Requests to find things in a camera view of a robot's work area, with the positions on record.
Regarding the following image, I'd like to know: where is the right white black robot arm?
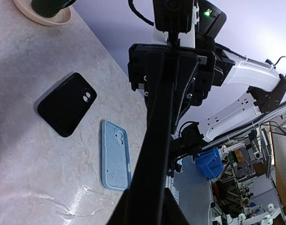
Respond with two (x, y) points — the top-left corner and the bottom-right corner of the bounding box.
(128, 0), (286, 170)

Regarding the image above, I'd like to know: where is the light blue phone case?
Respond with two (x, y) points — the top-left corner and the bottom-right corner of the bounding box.
(101, 120), (132, 191)

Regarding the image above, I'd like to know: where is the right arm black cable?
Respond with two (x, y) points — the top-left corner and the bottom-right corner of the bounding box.
(128, 0), (155, 28)

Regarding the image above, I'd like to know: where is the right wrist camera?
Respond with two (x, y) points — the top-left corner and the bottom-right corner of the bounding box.
(152, 0), (199, 48)

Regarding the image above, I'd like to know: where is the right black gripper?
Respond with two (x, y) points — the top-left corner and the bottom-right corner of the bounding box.
(128, 44), (234, 134)

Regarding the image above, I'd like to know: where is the beige plate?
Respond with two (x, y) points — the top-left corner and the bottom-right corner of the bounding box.
(13, 0), (72, 27)

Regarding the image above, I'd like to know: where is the black mug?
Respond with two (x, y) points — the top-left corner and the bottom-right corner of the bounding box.
(30, 0), (76, 18)

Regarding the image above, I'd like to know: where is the front aluminium rail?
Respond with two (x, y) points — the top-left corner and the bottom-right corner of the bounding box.
(164, 131), (181, 204)

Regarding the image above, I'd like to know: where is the blue plastic storage bin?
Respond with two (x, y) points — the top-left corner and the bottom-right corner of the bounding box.
(195, 148), (224, 180)

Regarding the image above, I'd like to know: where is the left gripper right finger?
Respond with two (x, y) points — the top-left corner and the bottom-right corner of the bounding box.
(163, 187), (189, 225)

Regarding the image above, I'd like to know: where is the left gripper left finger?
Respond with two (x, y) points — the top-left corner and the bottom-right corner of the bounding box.
(106, 189), (134, 225)

